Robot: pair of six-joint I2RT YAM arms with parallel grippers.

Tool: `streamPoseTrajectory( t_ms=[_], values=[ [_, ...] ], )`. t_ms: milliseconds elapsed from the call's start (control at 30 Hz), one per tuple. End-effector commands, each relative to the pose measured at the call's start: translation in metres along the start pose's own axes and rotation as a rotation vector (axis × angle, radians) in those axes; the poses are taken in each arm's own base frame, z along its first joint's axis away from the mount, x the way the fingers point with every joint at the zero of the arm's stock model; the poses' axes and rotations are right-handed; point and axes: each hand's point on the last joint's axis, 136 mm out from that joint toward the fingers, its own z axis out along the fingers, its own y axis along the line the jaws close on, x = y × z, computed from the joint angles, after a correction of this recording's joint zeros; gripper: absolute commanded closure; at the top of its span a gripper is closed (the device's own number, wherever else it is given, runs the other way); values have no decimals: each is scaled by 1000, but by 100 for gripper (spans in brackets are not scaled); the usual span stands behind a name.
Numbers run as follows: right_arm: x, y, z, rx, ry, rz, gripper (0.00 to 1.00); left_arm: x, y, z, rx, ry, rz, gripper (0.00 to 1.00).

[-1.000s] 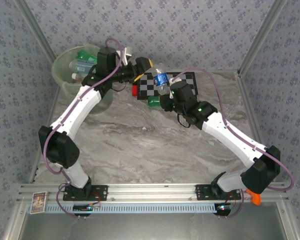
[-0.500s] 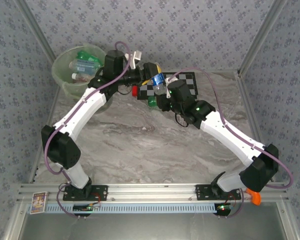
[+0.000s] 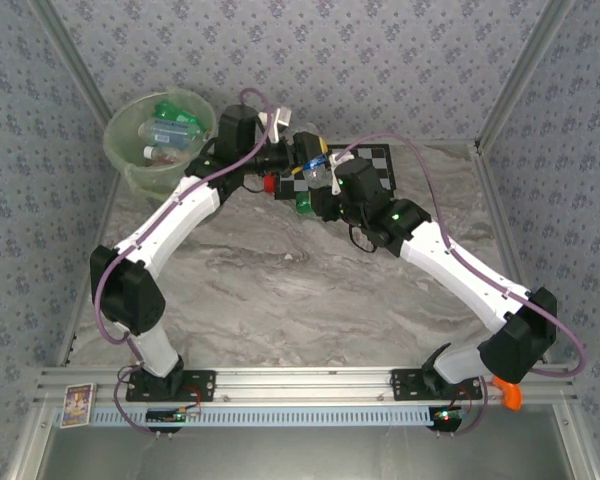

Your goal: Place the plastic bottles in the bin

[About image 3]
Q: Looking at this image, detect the green plastic bin liner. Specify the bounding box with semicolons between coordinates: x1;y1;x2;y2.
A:
103;85;219;197

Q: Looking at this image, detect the grey mesh waste bin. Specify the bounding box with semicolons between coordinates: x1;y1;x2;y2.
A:
103;87;220;204

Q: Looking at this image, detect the black grey checkerboard panel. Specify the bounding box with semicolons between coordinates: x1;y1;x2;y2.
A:
274;143;397;201

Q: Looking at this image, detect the right circuit board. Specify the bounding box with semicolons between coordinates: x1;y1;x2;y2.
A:
432;407;469;424

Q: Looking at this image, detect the circuit board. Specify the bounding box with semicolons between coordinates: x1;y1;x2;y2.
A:
146;407;201;422
432;407;469;424

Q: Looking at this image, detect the orange plastic hook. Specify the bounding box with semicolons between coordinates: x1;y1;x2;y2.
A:
492;377;524;412

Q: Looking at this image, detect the grey metal shelf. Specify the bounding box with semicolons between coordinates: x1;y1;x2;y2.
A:
29;404;586;480

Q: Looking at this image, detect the left circuit board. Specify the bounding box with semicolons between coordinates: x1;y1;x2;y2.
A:
146;407;201;422

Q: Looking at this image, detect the playing card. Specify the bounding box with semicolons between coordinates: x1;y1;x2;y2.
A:
61;382;97;429

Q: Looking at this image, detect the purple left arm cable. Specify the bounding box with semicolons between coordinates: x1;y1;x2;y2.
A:
92;88;276;439

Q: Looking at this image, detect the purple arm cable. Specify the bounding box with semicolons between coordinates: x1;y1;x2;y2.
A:
92;88;276;439
337;132;589;439

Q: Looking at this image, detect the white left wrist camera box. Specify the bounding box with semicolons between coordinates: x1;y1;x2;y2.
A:
259;107;292;144

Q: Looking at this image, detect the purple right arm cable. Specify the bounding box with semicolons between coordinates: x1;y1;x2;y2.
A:
337;132;589;439

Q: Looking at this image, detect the aluminium side rail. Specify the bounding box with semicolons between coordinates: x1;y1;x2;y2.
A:
472;143;551;362

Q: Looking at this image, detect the aluminium frame post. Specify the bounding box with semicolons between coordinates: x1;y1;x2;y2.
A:
474;0;576;149
29;0;114;126

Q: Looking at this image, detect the aluminium front rail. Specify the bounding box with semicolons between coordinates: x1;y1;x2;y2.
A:
34;366;579;405

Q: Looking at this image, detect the light blue cable duct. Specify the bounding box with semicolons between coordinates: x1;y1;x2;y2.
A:
54;405;439;429

